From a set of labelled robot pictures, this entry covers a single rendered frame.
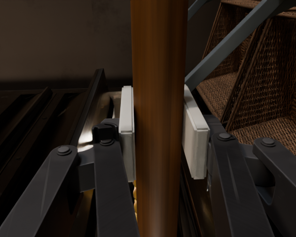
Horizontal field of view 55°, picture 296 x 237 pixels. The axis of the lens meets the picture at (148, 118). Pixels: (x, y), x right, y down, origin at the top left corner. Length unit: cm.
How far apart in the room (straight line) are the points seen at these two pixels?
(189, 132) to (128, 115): 3
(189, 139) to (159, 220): 7
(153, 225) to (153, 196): 2
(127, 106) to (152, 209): 7
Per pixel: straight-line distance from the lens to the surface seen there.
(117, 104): 177
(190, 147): 15
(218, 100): 147
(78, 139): 92
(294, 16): 98
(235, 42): 57
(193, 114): 15
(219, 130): 16
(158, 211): 20
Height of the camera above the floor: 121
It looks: 2 degrees down
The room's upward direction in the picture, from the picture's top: 92 degrees counter-clockwise
